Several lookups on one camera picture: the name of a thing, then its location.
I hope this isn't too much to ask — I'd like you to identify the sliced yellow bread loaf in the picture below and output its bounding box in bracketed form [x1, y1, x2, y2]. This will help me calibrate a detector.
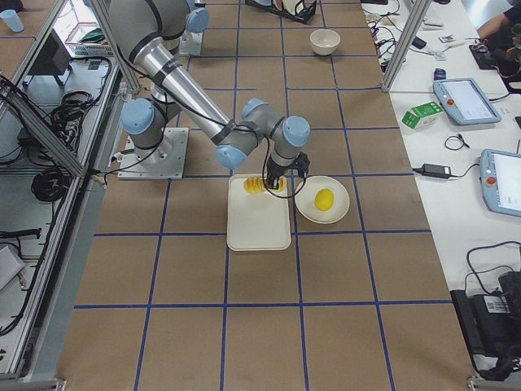
[243, 176, 286, 195]

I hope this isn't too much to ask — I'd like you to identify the green white box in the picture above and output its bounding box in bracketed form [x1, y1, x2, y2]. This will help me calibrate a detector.
[401, 101, 443, 130]

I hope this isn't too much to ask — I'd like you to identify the aluminium frame post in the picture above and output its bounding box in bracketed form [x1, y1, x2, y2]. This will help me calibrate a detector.
[382, 0, 431, 92]

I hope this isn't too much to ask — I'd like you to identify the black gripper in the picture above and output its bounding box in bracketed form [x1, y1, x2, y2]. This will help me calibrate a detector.
[264, 152, 310, 191]

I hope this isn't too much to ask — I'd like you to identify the white rectangular tray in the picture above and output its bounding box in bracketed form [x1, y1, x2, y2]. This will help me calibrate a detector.
[227, 174, 291, 251]

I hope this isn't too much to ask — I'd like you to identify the blue paper cup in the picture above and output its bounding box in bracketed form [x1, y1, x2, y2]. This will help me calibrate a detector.
[0, 9, 24, 33]

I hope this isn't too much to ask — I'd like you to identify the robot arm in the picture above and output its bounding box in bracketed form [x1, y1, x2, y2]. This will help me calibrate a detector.
[109, 0, 310, 191]

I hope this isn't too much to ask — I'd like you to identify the white plate with lemon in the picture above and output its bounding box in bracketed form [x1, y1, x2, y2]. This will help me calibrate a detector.
[295, 176, 350, 224]

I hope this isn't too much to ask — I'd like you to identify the white bowl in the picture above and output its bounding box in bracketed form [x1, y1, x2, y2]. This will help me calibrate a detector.
[309, 29, 341, 56]

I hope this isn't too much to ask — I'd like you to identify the black power adapter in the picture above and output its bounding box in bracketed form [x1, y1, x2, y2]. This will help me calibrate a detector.
[422, 164, 452, 178]

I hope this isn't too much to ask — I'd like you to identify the teach pendant tablet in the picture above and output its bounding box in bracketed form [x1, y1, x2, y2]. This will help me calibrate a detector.
[479, 149, 520, 217]
[432, 78, 501, 125]

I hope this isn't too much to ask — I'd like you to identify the black dish rack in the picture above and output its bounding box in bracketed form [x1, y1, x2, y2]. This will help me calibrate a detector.
[245, 0, 317, 24]

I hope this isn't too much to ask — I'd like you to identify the yellow lemon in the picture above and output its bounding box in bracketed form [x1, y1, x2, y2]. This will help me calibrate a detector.
[314, 188, 335, 212]

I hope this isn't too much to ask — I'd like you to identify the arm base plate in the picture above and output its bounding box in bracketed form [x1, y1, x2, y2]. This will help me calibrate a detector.
[178, 31, 204, 57]
[116, 127, 189, 180]

